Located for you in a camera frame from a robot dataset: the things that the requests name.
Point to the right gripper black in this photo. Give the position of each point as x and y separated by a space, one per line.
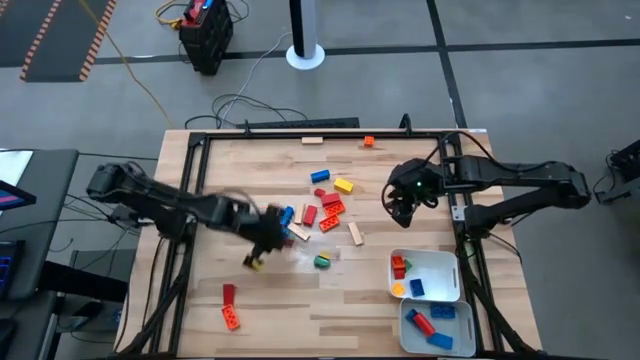
417 180

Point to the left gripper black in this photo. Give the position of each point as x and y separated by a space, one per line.
267 227

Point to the red rectangular block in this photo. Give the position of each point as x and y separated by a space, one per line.
310 215
229 294
330 199

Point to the red block with cutout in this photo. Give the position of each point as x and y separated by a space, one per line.
289 242

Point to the small orange toy brick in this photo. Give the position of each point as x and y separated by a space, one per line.
398 261
369 141

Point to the light wooden plank block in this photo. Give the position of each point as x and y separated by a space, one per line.
299 232
299 214
355 233
312 140

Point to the big orange toy brick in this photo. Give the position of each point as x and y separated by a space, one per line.
335 209
230 317
329 223

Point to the small red cube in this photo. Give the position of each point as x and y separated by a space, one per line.
398 273

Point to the big yellow rectangular block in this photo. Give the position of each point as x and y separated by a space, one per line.
343 185

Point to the green toy brick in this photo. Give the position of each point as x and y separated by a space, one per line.
320 262

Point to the yellow half-round block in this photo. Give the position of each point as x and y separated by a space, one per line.
325 255

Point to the small yellow toy brick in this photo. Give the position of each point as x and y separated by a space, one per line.
398 289

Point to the red wedge block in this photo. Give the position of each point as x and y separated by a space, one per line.
319 192

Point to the long blue toy brick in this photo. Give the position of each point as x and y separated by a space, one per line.
320 176

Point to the red wooden cylinder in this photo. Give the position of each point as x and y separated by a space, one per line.
424 324

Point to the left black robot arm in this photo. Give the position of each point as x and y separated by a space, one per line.
165 200

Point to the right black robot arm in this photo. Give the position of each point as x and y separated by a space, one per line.
500 172

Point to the small green triangle block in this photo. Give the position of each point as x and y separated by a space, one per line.
408 265

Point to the small blue toy brick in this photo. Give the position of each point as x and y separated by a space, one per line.
417 287

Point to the blue block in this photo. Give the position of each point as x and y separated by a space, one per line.
411 315
440 341

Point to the black power strip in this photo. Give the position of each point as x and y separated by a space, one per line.
300 123

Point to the black low cabinet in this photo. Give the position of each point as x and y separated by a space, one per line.
90 280

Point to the pole stand with white base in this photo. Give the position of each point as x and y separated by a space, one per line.
305 59

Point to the black desk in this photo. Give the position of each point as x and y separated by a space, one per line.
50 200

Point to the black crate with red top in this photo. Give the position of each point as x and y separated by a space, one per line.
206 37

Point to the black keyboard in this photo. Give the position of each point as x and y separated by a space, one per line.
7 270

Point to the lit display screen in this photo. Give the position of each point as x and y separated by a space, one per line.
12 197

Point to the white paper sheet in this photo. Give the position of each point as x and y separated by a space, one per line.
12 167

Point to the black mat with striped edges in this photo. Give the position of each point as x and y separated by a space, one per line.
60 40

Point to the silver metal bracket plate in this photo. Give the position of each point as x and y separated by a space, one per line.
459 214

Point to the black aluminium table frame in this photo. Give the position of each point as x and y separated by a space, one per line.
350 134

